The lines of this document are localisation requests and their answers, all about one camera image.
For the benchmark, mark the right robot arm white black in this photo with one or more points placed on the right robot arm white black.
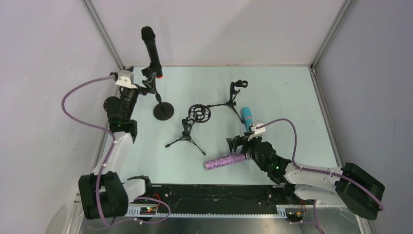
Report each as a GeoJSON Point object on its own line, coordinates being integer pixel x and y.
{"type": "Point", "coordinates": [350, 185]}

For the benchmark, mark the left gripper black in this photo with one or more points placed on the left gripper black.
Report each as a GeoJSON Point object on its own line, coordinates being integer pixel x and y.
{"type": "Point", "coordinates": [140, 88]}

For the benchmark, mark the tripod stand with clip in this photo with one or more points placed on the tripod stand with clip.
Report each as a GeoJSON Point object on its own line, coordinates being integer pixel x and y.
{"type": "Point", "coordinates": [233, 93]}

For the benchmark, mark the tripod stand with shock mount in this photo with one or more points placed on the tripod stand with shock mount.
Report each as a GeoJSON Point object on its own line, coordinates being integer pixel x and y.
{"type": "Point", "coordinates": [197, 113]}

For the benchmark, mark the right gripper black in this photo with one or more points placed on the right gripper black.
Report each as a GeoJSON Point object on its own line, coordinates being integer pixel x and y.
{"type": "Point", "coordinates": [244, 144]}

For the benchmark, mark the blue toy microphone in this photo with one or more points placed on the blue toy microphone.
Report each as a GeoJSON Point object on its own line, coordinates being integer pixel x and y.
{"type": "Point", "coordinates": [246, 116]}

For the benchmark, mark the purple glitter microphone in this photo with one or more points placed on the purple glitter microphone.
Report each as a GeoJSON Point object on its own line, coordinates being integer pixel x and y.
{"type": "Point", "coordinates": [224, 161]}

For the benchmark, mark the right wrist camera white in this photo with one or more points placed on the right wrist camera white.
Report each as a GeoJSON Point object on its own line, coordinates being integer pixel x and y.
{"type": "Point", "coordinates": [257, 129]}

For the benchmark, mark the black microphone orange end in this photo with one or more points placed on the black microphone orange end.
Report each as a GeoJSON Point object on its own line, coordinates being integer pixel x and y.
{"type": "Point", "coordinates": [148, 36]}

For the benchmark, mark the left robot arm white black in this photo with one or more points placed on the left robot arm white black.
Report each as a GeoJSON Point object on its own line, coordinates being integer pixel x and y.
{"type": "Point", "coordinates": [116, 145]}

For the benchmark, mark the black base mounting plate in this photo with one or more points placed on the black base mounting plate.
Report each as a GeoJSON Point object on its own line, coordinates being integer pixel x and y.
{"type": "Point", "coordinates": [224, 199]}

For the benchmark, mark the black round base mic stand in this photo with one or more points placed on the black round base mic stand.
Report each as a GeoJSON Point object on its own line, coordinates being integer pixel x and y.
{"type": "Point", "coordinates": [163, 110]}

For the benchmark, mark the aluminium frame rail front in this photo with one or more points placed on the aluminium frame rail front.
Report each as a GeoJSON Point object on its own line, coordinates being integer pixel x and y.
{"type": "Point", "coordinates": [109, 197]}

